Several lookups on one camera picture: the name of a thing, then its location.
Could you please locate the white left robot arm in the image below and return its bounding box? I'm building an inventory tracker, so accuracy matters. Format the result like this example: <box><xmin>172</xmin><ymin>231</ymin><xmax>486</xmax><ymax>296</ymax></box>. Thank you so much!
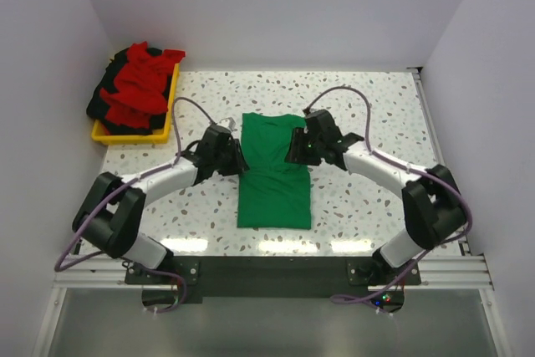
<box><xmin>73</xmin><ymin>125</ymin><xmax>248</xmax><ymax>283</ymax></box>

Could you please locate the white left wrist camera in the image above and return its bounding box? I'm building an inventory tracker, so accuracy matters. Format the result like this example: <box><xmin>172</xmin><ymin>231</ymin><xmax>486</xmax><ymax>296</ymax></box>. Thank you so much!
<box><xmin>217</xmin><ymin>117</ymin><xmax>237</xmax><ymax>132</ymax></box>

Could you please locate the green t shirt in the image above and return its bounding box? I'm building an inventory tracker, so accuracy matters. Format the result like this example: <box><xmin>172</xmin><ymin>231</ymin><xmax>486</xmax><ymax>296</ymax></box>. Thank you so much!
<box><xmin>237</xmin><ymin>113</ymin><xmax>312</xmax><ymax>230</ymax></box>

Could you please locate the aluminium right side rail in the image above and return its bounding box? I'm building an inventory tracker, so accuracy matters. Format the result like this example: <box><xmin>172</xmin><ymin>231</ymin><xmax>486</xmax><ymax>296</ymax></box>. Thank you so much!
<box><xmin>407</xmin><ymin>68</ymin><xmax>473</xmax><ymax>257</ymax></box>

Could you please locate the yellow plastic bin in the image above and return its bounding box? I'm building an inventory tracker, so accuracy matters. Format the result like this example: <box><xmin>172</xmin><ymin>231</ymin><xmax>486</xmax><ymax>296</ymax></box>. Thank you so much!
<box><xmin>90</xmin><ymin>64</ymin><xmax>180</xmax><ymax>146</ymax></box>

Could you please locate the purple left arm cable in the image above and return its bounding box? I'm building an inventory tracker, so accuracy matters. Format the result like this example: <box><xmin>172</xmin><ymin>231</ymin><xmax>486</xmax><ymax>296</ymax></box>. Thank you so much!
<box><xmin>53</xmin><ymin>96</ymin><xmax>222</xmax><ymax>314</ymax></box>

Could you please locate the aluminium rail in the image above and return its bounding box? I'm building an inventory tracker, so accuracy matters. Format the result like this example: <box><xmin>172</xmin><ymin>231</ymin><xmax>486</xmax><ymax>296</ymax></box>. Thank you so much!
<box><xmin>53</xmin><ymin>256</ymin><xmax>493</xmax><ymax>293</ymax></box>
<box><xmin>407</xmin><ymin>68</ymin><xmax>473</xmax><ymax>257</ymax></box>

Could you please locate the red t shirt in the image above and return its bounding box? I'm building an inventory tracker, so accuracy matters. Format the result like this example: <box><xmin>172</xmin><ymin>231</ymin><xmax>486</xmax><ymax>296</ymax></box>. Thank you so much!
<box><xmin>99</xmin><ymin>41</ymin><xmax>186</xmax><ymax>129</ymax></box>

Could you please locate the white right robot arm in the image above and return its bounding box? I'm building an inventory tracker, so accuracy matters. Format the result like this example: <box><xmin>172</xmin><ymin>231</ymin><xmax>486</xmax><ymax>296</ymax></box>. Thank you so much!
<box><xmin>285</xmin><ymin>109</ymin><xmax>471</xmax><ymax>284</ymax></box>

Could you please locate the aluminium front rail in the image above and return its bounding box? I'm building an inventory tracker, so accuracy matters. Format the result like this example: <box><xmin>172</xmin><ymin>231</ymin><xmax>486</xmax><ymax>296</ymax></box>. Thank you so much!
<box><xmin>53</xmin><ymin>256</ymin><xmax>493</xmax><ymax>293</ymax></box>

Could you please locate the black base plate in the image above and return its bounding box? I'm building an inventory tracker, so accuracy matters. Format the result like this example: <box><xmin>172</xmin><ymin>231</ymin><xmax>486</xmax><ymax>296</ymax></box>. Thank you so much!
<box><xmin>123</xmin><ymin>256</ymin><xmax>421</xmax><ymax>312</ymax></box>

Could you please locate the black t shirt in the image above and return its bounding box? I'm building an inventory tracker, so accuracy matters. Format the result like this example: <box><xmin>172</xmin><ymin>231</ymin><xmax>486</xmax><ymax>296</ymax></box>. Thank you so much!
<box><xmin>85</xmin><ymin>44</ymin><xmax>178</xmax><ymax>137</ymax></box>

